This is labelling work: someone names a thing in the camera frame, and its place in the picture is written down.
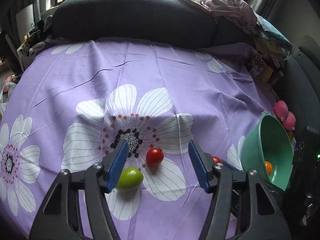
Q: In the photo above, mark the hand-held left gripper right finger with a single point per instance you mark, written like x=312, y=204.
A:
x=198, y=167

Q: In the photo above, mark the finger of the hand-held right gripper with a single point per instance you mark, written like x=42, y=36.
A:
x=230, y=166

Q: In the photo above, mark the dark clothes heap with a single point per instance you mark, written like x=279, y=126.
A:
x=37, y=33

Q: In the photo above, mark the grey upholstered chair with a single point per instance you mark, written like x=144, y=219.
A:
x=302, y=85

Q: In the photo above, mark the pink plush toy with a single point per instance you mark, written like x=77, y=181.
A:
x=285, y=116

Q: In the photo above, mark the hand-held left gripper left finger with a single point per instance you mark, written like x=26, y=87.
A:
x=118, y=165

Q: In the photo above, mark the red cherry tomato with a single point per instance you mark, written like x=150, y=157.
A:
x=154, y=156
x=216, y=159

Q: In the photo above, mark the small green fruit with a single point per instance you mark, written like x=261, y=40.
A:
x=130, y=179

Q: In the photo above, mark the orange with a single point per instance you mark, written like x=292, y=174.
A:
x=268, y=168

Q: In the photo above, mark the purple floral bedsheet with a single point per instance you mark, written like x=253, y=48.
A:
x=150, y=80

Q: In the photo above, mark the dark ribbed cushion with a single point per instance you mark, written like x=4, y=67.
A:
x=135, y=17

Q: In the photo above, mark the yellow package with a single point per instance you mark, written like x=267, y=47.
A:
x=265, y=74

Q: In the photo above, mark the green plastic bowl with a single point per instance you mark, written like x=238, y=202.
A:
x=270, y=145

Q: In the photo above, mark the white rectangular panel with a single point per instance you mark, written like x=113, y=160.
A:
x=25, y=21

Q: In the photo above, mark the pile of crumpled clothes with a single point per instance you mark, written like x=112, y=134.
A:
x=232, y=7

